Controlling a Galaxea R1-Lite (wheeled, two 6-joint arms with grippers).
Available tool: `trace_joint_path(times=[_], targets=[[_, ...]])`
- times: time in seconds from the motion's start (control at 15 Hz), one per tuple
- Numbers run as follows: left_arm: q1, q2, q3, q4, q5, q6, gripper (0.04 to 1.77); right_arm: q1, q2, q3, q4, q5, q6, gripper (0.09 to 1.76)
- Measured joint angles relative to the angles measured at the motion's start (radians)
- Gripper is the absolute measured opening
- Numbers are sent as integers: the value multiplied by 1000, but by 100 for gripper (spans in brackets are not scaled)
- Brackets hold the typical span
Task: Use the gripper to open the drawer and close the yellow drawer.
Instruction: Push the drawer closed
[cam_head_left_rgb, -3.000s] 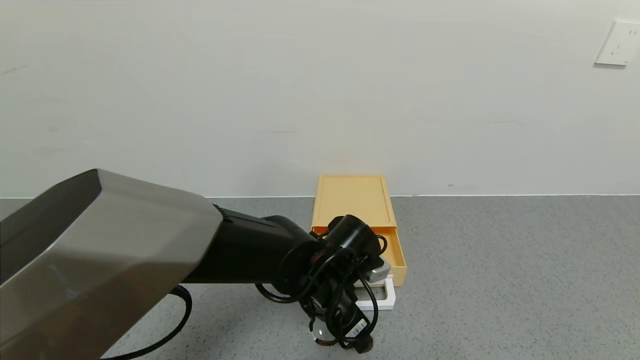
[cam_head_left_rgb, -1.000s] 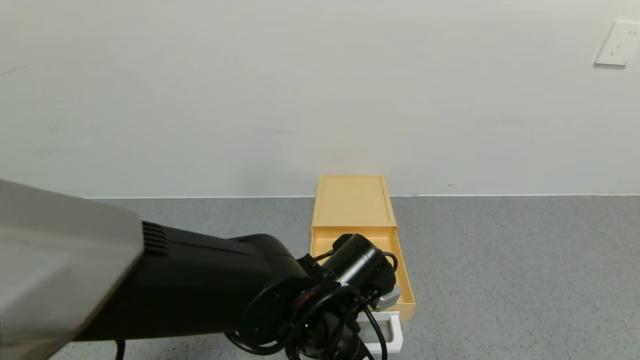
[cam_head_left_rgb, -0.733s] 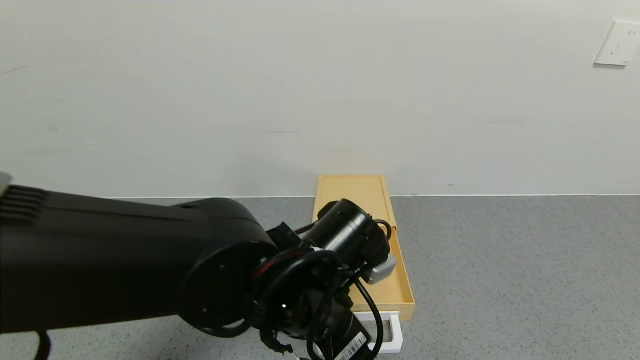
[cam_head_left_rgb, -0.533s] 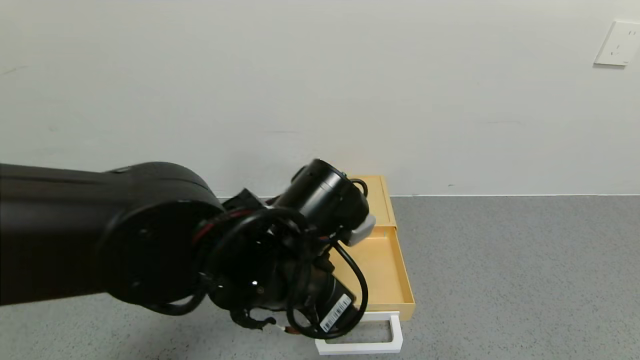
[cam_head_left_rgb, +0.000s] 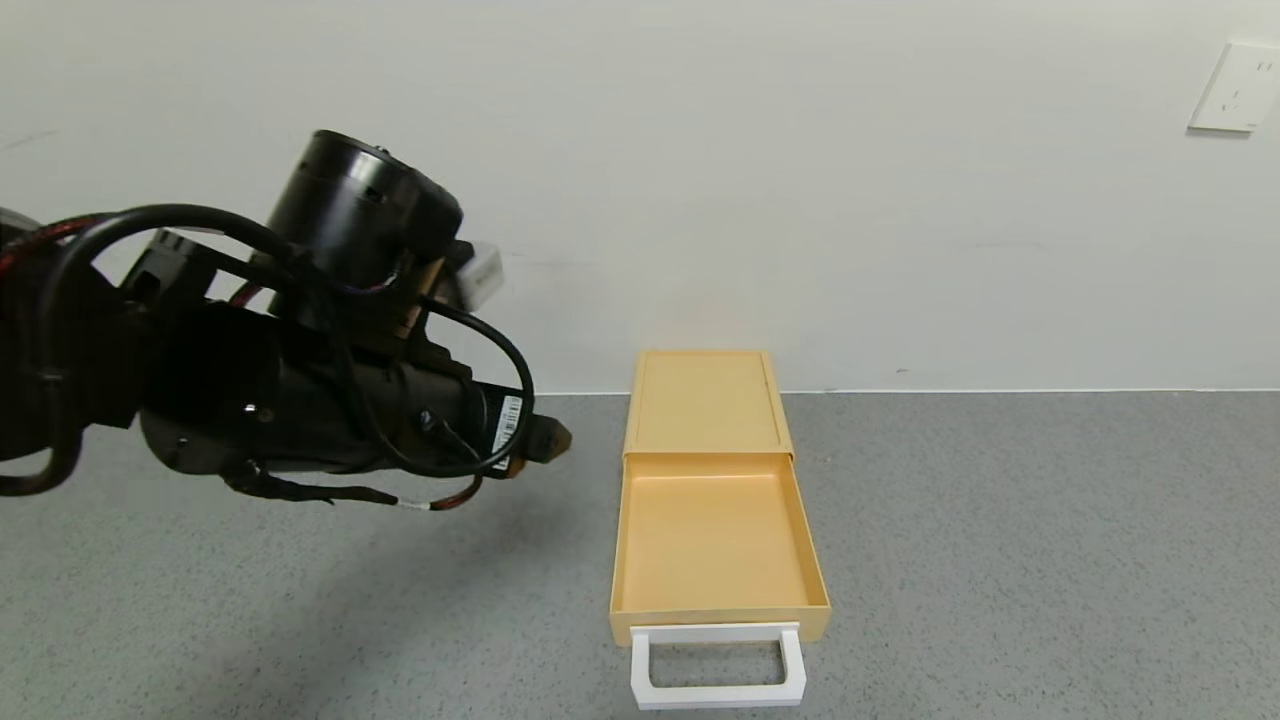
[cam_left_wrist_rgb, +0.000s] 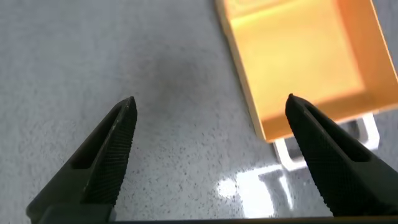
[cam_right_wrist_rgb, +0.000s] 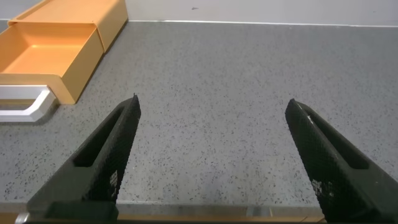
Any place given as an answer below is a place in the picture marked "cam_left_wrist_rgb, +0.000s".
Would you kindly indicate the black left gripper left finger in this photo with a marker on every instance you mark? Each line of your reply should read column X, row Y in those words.
column 102, row 168

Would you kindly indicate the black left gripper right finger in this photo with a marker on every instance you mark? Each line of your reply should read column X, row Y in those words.
column 339, row 174

